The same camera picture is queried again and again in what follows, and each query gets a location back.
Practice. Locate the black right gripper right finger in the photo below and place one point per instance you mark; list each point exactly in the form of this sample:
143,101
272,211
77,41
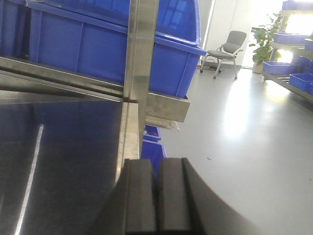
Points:
186,205

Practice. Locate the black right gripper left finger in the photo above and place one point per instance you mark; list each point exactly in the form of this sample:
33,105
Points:
130,209

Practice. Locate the stainless steel shelf rack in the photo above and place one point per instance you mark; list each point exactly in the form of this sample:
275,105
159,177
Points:
140,106

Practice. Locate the distant steel shelf rack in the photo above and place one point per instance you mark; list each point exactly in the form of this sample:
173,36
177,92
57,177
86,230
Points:
302,54

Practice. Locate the small blue bin below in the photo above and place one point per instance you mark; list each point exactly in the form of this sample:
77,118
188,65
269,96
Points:
152,149

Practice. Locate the grey office chair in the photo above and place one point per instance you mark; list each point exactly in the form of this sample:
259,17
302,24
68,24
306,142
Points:
227,52

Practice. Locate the blue bin distant lower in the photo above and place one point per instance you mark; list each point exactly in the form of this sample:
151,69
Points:
276,68

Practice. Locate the blue bin distant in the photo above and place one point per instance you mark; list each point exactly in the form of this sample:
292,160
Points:
301,80
276,68

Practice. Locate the blue bin distant front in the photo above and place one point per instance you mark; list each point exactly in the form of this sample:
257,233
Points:
301,80

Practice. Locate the large blue plastic bin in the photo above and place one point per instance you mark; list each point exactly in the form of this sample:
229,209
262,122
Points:
90,37

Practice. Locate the green potted plant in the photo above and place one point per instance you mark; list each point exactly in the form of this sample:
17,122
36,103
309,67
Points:
264,34

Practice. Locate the blue bin on distant rack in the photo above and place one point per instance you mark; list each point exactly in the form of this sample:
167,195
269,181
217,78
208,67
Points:
290,38

